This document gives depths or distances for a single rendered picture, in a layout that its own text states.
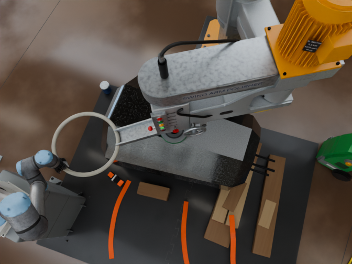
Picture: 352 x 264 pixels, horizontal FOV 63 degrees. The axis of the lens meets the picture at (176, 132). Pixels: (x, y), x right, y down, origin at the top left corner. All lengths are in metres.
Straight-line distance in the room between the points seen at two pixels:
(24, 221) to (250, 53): 1.27
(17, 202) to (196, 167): 1.30
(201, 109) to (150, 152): 0.77
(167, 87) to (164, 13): 2.51
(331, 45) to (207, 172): 1.35
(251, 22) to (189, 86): 0.67
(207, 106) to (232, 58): 0.34
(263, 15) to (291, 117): 1.64
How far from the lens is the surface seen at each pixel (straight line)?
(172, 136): 2.15
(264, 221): 2.92
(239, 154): 2.17
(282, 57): 1.46
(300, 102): 3.40
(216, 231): 2.86
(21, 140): 3.56
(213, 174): 2.26
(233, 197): 2.77
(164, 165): 2.31
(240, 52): 1.46
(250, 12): 1.89
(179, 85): 1.36
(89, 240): 3.09
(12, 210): 1.43
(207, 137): 2.17
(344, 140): 2.98
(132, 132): 2.12
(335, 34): 1.29
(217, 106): 1.65
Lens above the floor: 2.94
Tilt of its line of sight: 73 degrees down
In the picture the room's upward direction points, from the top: 9 degrees counter-clockwise
